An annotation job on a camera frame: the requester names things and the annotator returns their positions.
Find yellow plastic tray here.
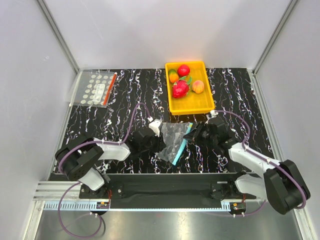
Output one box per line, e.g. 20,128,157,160
165,61,215,115

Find clear red zip bag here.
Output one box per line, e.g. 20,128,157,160
69,69,118,108

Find peach fruit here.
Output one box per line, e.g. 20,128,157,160
192,80,205,94

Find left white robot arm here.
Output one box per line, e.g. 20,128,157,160
54,128,166,198

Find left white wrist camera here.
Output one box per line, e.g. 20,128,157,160
148,119,163,137

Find white slotted cable duct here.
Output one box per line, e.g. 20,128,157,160
60,196,232,212

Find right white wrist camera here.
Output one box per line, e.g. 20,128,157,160
210,109,219,118

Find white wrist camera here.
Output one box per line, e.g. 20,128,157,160
210,109,219,118
148,119,163,137

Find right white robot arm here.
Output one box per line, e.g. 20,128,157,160
183,117,311,215

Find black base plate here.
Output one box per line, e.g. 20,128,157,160
79,173,255,202

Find orange green mango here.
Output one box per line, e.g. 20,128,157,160
168,69,179,84

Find red apple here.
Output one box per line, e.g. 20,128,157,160
177,64,190,77

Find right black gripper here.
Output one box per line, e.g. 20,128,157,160
182,121,218,147

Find aluminium frame rail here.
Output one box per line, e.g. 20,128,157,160
33,181,81,201

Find red dragon fruit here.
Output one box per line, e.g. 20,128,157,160
172,76,193,99

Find clear blue zip bag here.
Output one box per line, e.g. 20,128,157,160
156,122,193,166

